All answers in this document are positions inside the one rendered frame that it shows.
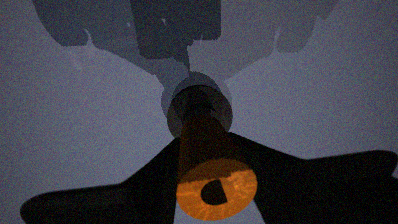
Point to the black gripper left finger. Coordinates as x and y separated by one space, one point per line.
146 197

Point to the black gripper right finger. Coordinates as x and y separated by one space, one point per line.
290 189

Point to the black stepped round pedestal with shaft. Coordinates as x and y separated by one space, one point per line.
198 100

